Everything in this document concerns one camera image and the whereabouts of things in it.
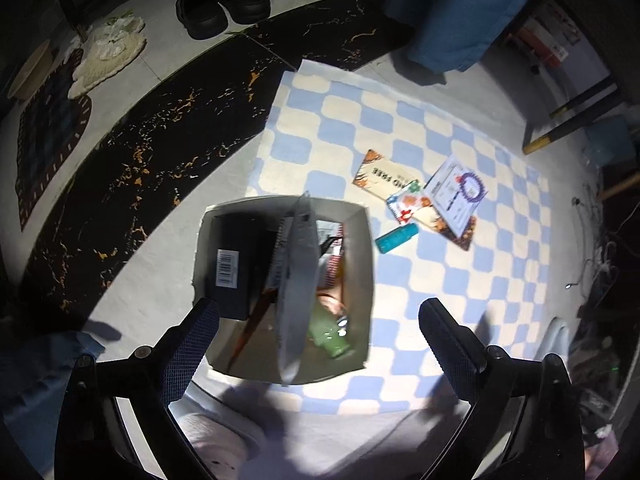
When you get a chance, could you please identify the round bristle hair brush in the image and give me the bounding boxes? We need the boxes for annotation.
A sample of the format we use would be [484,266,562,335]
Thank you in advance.
[227,289,278,374]

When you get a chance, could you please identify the white hair tie card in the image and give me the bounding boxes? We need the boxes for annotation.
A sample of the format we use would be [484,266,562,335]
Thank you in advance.
[424,155,487,237]

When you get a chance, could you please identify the and free booklet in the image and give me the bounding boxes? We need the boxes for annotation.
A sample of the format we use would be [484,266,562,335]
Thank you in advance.
[352,150,476,252]

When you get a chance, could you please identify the soft cotton tissue pack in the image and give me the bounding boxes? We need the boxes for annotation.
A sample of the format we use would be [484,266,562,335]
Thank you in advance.
[276,192,320,385]

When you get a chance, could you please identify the green bottle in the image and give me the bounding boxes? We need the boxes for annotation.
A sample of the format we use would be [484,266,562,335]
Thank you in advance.
[308,302,352,359]

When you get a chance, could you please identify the blue seat cushion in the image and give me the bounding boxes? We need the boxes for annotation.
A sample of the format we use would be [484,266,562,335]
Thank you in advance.
[386,0,528,74]

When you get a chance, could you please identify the black rectangular box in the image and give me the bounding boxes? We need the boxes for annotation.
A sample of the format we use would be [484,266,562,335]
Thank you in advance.
[205,214,277,321]

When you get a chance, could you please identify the black slipper pair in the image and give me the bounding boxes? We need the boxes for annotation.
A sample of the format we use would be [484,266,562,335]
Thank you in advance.
[176,0,271,40]

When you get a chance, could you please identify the teal small tube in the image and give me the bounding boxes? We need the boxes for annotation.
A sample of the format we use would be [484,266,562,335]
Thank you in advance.
[374,223,419,254]

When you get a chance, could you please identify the red white sachet packet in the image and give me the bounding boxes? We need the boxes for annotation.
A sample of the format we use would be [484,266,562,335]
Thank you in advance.
[316,220,344,289]

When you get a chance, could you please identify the black tweezers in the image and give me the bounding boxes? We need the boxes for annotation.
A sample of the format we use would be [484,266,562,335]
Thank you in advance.
[320,236,343,255]

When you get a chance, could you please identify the blue white checkered mat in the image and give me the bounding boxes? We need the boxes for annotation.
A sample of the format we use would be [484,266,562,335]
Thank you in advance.
[247,61,551,415]

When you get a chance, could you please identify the dark checkered door mat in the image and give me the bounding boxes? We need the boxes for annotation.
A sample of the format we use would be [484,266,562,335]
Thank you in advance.
[15,48,92,226]

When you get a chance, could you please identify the gold cardboard storage box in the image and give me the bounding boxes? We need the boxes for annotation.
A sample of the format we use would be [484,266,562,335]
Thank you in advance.
[192,194,374,386]

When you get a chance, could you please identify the light blue slipper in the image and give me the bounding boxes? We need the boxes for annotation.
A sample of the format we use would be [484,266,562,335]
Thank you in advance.
[169,382,266,479]

